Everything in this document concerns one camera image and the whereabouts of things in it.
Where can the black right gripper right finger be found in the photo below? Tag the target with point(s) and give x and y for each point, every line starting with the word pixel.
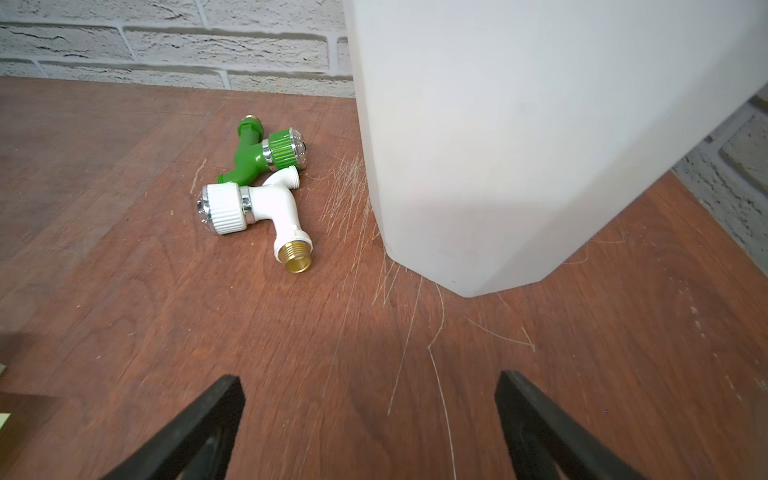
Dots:
pixel 544 442

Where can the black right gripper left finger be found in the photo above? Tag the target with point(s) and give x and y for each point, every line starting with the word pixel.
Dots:
pixel 197 444

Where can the white plastic tap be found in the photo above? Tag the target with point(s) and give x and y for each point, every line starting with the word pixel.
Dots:
pixel 230 208

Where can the green plastic tap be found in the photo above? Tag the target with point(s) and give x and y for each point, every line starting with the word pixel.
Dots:
pixel 258 153

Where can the white trash bin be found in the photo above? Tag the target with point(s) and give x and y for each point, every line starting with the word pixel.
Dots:
pixel 500 136

